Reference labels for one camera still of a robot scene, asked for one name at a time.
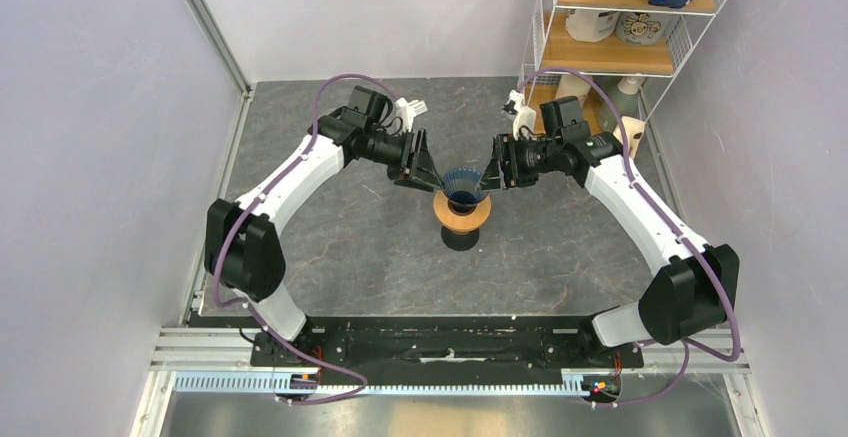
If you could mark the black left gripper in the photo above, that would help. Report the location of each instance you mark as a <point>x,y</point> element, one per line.
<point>427,177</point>

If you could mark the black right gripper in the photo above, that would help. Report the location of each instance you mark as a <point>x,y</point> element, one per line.
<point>501,176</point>

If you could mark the blue coffee filter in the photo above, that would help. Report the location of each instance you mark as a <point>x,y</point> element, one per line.
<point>462,185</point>

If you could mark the orange coffee dripper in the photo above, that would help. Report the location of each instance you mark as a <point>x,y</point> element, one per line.
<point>460,222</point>

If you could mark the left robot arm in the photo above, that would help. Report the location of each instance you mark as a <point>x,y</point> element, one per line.
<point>242,249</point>

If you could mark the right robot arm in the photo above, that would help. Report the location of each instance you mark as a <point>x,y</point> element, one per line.
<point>694,283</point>

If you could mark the white bottle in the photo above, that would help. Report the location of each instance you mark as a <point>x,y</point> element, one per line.
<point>574,86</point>

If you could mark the wooden holder block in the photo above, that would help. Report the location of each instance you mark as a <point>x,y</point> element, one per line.
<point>631,131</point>

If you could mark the green spray bottle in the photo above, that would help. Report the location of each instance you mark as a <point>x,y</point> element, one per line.
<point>624,95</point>

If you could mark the white jar with label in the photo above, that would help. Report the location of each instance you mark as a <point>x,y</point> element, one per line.
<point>587,25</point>

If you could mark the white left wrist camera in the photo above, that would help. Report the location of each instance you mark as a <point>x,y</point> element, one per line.
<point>406,111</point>

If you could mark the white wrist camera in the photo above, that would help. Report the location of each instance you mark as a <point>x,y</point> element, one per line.
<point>406,111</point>
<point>521,116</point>

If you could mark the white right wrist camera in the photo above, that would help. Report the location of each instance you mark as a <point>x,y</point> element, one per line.
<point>521,116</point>

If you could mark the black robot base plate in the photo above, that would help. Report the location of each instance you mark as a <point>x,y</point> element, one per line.
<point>450,348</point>

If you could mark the white wire shelf rack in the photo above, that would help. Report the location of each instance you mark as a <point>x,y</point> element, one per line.
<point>550,48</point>

